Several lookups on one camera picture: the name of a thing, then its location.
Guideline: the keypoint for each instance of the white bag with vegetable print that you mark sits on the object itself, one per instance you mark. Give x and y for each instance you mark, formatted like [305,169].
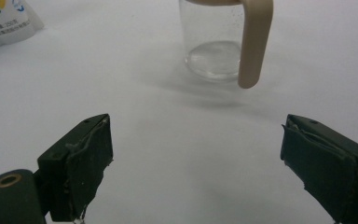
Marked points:
[3,21]

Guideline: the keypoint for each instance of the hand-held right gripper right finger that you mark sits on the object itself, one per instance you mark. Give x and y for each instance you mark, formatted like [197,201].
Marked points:
[323,165]

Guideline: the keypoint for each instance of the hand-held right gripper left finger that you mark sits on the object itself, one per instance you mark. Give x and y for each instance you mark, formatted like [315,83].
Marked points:
[84,168]

